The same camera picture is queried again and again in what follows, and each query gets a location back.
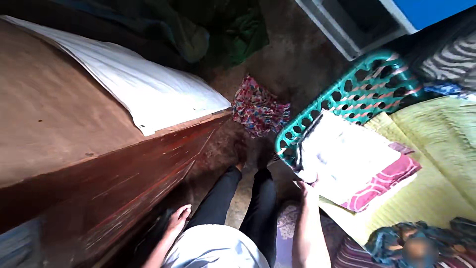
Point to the person's left hand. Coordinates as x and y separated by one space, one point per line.
177 220

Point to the person's right hand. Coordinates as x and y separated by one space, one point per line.
309 187

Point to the person's right fingers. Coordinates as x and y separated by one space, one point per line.
302 184

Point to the person's left fingers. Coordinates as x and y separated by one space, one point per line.
185 211

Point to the person's right forearm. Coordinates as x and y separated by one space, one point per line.
310 230

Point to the person's left forearm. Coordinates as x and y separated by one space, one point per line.
162 246

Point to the person's legs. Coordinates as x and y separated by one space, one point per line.
263 208

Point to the person's body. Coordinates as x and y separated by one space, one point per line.
217 247

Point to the purple patterned mat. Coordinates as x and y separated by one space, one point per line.
285 234

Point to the pink patterned folded cloth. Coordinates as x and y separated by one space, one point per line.
383 182

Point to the reddish-brown wooden cabinet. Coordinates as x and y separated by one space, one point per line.
111 171

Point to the maroon striped cloth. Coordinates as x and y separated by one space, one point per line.
351 253

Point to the red floral cloth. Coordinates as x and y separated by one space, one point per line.
258 108

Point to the teal woven plastic chair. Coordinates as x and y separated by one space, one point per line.
357 96

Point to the yellow-green quilted mat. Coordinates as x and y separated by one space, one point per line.
427 167

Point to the white sheet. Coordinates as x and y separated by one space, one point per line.
130 82

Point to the dark green cloth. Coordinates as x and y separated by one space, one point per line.
245 33

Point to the light blue cloth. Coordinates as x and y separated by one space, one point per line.
20 247

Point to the grey-blue cloth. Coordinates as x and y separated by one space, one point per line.
193 43

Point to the blue white patterned cloth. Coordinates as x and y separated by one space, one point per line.
444 89

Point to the zebra-striped blanket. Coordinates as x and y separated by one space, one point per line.
453 59

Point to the grey frame with blue panel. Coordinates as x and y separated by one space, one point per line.
409 13

